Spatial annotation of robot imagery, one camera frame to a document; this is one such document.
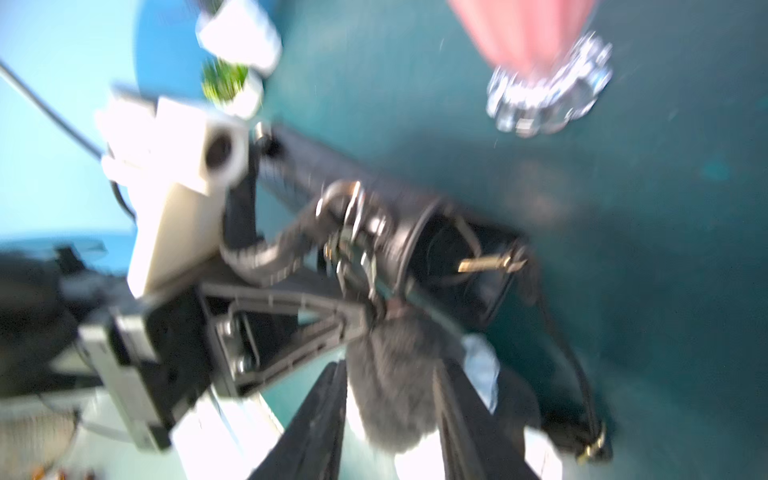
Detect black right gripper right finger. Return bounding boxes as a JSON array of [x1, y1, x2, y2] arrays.
[[433, 360, 536, 480]]

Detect white dish green succulents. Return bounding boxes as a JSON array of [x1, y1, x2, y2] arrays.
[[201, 58, 264, 120]]

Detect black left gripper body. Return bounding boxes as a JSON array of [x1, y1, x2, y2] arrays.
[[77, 281, 241, 451]]

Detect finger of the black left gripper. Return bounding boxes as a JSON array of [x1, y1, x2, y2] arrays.
[[200, 282, 375, 396]]

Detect grey plush penguin decoration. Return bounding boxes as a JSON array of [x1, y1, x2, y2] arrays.
[[344, 308, 502, 454]]

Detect pink vase with glass base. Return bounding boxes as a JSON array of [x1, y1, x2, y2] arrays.
[[450, 0, 613, 138]]

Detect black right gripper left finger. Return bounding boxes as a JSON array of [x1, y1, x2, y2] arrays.
[[249, 360, 347, 480]]

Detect white pot lavender plant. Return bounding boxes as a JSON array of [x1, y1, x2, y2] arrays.
[[195, 0, 283, 77]]

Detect black bag with strap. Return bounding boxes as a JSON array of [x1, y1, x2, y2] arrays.
[[253, 124, 613, 462]]

